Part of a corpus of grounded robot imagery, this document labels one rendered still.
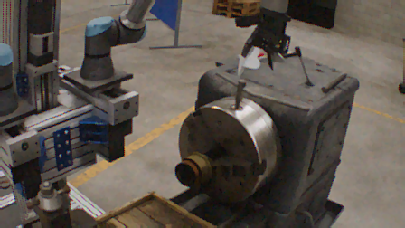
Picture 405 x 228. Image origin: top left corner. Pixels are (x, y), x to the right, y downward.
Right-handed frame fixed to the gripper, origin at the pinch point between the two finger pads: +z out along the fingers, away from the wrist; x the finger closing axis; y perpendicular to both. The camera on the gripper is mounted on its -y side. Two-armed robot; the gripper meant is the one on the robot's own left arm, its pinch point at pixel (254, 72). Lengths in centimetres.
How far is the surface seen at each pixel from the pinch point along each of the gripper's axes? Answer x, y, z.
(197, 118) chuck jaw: -7.8, -10.7, 17.7
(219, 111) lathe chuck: -4.8, -5.7, 13.8
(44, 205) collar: -65, -2, 24
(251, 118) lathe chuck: 1.0, 1.7, 13.5
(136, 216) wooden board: -28, -11, 49
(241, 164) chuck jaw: -6.1, 7.3, 23.6
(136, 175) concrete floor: 67, -132, 148
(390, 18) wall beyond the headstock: 955, -260, 78
